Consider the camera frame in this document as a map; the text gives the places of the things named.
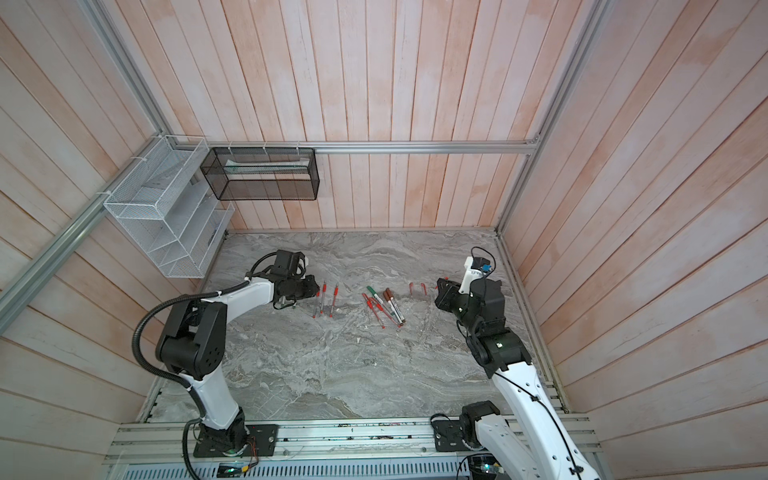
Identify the black mesh wall basket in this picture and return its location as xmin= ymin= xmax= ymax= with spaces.
xmin=201 ymin=146 xmax=320 ymax=201

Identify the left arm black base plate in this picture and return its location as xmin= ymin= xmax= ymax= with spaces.
xmin=193 ymin=424 xmax=279 ymax=458

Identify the right aluminium wall rail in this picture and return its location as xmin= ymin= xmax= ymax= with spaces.
xmin=495 ymin=0 xmax=615 ymax=236

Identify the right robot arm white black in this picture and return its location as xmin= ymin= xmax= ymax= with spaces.
xmin=435 ymin=278 xmax=600 ymax=479

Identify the red gel pen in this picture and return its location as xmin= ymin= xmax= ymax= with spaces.
xmin=328 ymin=284 xmax=339 ymax=318
xmin=362 ymin=293 xmax=386 ymax=329
xmin=319 ymin=282 xmax=327 ymax=315
xmin=312 ymin=291 xmax=322 ymax=319

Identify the horizontal aluminium wall rail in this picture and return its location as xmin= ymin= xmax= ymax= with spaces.
xmin=203 ymin=139 xmax=539 ymax=155

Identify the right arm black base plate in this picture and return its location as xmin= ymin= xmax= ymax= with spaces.
xmin=429 ymin=415 xmax=480 ymax=453

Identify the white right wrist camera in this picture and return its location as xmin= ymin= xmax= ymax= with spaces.
xmin=459 ymin=256 xmax=495 ymax=294

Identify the left aluminium wall rail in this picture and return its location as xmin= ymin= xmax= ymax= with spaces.
xmin=1 ymin=133 xmax=165 ymax=333

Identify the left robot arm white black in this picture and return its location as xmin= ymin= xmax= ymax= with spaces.
xmin=155 ymin=250 xmax=320 ymax=456

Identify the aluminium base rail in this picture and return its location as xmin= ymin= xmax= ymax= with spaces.
xmin=103 ymin=413 xmax=602 ymax=466

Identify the white mesh wall shelf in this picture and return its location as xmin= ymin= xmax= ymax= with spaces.
xmin=104 ymin=135 xmax=234 ymax=279

